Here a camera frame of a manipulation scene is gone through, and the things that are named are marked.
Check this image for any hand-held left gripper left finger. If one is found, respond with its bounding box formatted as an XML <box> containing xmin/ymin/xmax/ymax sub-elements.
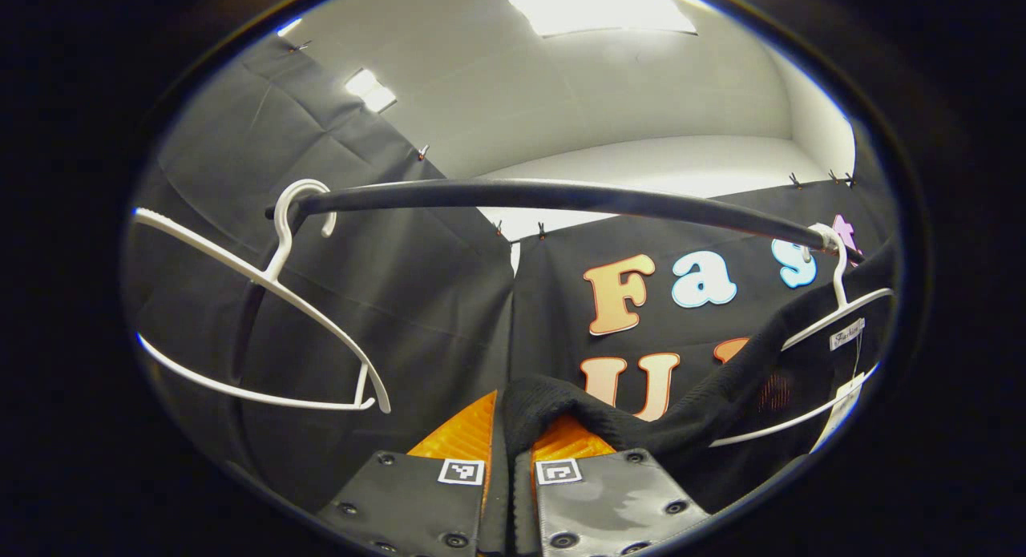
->
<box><xmin>317</xmin><ymin>390</ymin><xmax>507</xmax><ymax>557</ymax></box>

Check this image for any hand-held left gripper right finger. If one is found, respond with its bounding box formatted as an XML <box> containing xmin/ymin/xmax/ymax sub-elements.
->
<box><xmin>513</xmin><ymin>413</ymin><xmax>710</xmax><ymax>557</ymax></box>

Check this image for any black jacket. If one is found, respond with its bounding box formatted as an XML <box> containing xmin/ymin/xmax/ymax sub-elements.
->
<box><xmin>503</xmin><ymin>236</ymin><xmax>899</xmax><ymax>514</ymax></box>

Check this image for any white plastic hanger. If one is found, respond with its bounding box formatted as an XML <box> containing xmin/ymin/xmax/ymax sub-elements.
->
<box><xmin>132</xmin><ymin>179</ymin><xmax>392</xmax><ymax>414</ymax></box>
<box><xmin>709</xmin><ymin>223</ymin><xmax>895</xmax><ymax>448</ymax></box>

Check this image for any black clothes rack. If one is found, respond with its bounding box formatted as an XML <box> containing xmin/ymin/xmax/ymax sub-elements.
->
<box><xmin>228</xmin><ymin>179</ymin><xmax>866</xmax><ymax>462</ymax></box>

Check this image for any black backdrop cloth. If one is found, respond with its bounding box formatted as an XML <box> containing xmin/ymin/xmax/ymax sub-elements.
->
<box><xmin>124</xmin><ymin>36</ymin><xmax>899</xmax><ymax>534</ymax></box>

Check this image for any white paper hang tag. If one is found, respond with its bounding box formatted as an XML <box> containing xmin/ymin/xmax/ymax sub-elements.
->
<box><xmin>810</xmin><ymin>373</ymin><xmax>866</xmax><ymax>454</ymax></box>

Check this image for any row of backdrop clips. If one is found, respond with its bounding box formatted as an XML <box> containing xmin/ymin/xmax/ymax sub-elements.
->
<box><xmin>289</xmin><ymin>40</ymin><xmax>857</xmax><ymax>241</ymax></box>

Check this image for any small ceiling light panel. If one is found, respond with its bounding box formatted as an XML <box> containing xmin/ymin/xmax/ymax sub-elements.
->
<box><xmin>345</xmin><ymin>68</ymin><xmax>398</xmax><ymax>114</ymax></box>

